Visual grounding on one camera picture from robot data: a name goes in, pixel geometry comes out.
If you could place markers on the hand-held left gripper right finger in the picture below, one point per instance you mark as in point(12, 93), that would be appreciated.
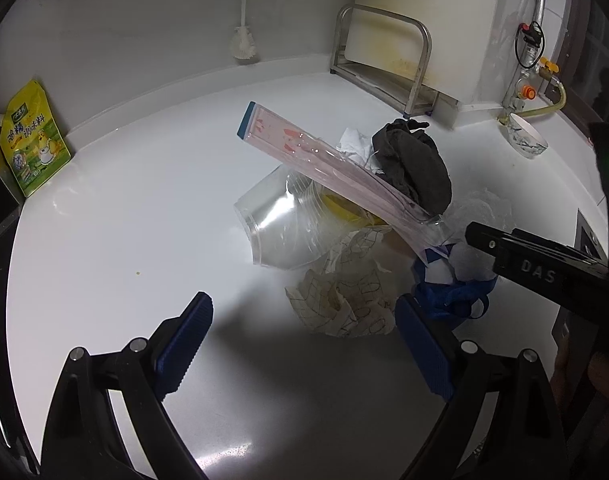
point(424, 350)

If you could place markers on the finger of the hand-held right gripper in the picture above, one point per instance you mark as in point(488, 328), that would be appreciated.
point(484, 242)

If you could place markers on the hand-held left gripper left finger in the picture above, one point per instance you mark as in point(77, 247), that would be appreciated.
point(184, 345)

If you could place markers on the clear plastic wrap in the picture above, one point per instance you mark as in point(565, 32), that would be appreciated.
point(484, 210)

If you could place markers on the blue plastic bag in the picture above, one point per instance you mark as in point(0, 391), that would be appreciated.
point(439, 300)

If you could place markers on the dark grey cloth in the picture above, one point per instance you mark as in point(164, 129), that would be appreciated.
point(414, 165)

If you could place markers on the patterned paper wrapper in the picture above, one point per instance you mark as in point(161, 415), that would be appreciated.
point(334, 295)

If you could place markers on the yellow plastic cup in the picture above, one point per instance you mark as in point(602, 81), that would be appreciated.
point(339, 207)

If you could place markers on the white tissue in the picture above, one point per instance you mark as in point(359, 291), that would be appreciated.
point(354, 145)

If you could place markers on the clear zip plastic bag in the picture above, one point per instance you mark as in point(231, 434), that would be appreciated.
point(304, 147)

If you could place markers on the person's right forearm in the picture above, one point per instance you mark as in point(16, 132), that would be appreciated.
point(599, 375)

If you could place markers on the white patterned bowl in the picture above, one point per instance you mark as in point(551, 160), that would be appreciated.
point(526, 140)

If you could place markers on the stainless steel rack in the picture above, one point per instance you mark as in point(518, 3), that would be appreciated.
point(369, 77)

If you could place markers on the metal gas pipe with valves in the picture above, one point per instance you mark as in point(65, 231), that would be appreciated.
point(540, 10)

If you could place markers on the white cutting board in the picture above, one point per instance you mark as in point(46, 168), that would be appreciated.
point(434, 0)

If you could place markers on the yellow seasoning pouch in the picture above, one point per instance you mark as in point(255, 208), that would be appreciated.
point(32, 145)

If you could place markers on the dark window frame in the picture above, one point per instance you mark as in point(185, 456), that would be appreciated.
point(599, 60)

